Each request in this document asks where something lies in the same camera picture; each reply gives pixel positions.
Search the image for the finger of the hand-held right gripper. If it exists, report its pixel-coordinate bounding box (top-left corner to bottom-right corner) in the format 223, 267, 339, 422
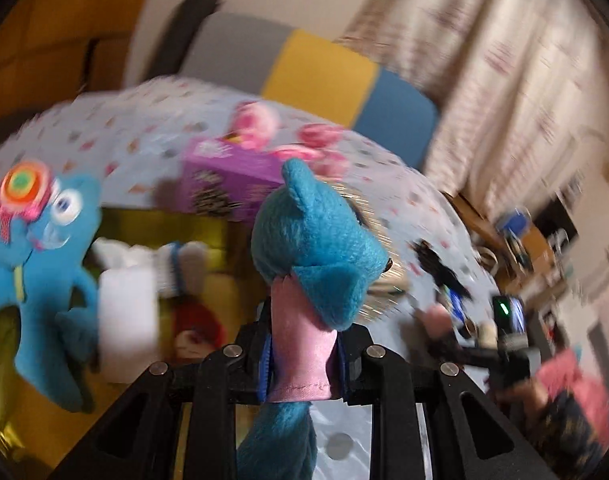
433, 341, 486, 370

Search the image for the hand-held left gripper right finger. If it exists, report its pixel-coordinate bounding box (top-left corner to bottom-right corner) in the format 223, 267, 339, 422
335, 324, 560, 480

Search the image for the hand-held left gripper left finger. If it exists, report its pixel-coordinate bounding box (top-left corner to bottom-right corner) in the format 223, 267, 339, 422
49, 305, 272, 480

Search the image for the gold metal tray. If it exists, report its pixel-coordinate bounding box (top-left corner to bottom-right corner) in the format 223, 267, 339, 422
0, 205, 268, 468

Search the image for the white rectangular block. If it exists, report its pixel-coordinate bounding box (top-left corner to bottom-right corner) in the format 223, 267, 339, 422
98, 267, 159, 385

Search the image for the blue monster plush with lollipop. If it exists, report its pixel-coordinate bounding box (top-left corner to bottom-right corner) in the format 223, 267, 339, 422
0, 160, 104, 413

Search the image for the purple cardboard box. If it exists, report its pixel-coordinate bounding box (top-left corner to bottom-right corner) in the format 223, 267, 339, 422
179, 137, 286, 222

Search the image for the pink spotted plush bow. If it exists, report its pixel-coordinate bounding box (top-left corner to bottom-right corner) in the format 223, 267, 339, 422
269, 122, 351, 181

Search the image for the pink spotted plush ball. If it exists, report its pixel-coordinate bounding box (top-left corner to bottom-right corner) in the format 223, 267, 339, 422
232, 101, 281, 151

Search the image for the grey yellow blue chair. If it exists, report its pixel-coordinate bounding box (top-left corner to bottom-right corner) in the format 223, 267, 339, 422
182, 12, 439, 161

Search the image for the printed cream curtain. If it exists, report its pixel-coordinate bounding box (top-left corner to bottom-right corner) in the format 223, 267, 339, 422
335, 0, 609, 211

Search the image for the black rolled mat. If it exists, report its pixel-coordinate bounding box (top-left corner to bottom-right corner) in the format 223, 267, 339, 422
153, 0, 221, 82

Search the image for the wooden wardrobe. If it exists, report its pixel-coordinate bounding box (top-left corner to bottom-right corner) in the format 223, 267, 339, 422
0, 0, 160, 128

